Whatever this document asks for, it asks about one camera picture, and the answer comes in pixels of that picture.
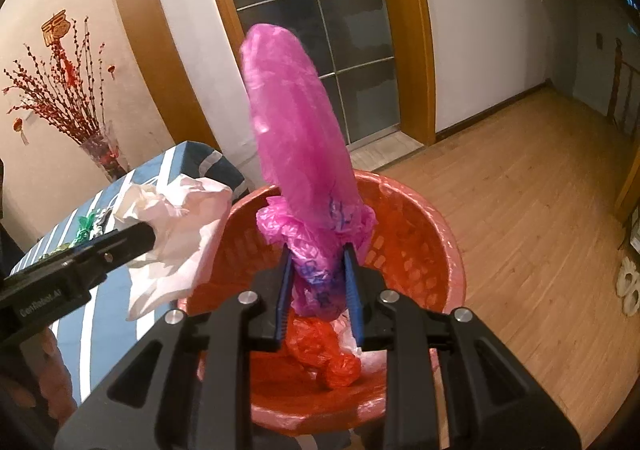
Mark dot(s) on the clear white plastic bag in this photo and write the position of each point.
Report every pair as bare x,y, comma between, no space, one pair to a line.
346,340

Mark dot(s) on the white paper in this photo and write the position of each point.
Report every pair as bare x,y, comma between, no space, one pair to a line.
188,218

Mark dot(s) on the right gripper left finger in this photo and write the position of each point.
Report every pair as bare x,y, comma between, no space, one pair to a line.
186,383

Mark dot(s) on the large orange plastic bag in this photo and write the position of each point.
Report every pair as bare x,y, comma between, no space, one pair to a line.
313,359

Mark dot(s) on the wooden chair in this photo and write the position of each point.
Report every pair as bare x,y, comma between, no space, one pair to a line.
621,112

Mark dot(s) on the red branch bouquet in vase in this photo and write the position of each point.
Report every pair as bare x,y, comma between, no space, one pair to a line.
78,113

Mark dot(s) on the blue white striped tablecloth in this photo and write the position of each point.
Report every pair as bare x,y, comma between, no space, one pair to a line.
93,337

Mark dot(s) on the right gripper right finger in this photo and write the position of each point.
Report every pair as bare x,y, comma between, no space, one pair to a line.
491,400

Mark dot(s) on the green white foil wrapper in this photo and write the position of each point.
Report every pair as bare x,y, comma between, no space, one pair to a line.
92,226

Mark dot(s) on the pink plastic bag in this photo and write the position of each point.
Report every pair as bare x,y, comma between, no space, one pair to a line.
301,149

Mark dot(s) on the glass door with wooden frame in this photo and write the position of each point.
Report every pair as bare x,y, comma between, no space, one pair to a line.
374,57

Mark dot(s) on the red plastic trash basket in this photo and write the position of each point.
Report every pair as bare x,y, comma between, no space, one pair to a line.
412,247

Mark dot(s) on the white slippers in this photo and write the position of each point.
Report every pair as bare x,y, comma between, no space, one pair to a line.
627,287

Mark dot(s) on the red hanging knot ornament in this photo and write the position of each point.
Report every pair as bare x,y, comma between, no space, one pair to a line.
53,31

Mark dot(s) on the person's hand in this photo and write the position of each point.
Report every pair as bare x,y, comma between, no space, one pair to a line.
55,385

